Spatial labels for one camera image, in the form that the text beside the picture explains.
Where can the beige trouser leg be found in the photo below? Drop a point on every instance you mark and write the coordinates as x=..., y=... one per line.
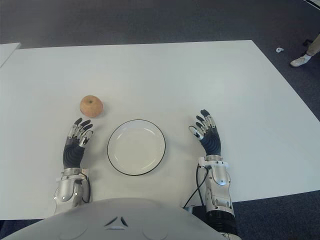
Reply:
x=314, y=46

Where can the red-yellow apple with blue sticker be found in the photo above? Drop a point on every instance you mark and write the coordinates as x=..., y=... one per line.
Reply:
x=91, y=106

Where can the small white floor object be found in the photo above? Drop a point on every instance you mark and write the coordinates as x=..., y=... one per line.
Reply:
x=279, y=49

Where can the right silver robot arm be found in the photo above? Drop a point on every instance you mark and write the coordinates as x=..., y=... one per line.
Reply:
x=220, y=195

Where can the light grey robot torso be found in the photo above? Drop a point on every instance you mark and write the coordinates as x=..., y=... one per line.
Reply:
x=100, y=220

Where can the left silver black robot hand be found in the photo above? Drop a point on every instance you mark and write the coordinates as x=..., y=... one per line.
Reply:
x=72, y=155

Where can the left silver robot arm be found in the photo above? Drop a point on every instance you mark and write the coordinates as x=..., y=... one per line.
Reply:
x=66, y=190

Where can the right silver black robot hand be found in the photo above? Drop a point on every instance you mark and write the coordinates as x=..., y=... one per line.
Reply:
x=212, y=142

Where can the white plate with black rim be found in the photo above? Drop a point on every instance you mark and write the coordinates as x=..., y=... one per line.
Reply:
x=136, y=148

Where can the white sneaker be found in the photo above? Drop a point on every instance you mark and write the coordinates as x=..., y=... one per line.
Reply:
x=300, y=60

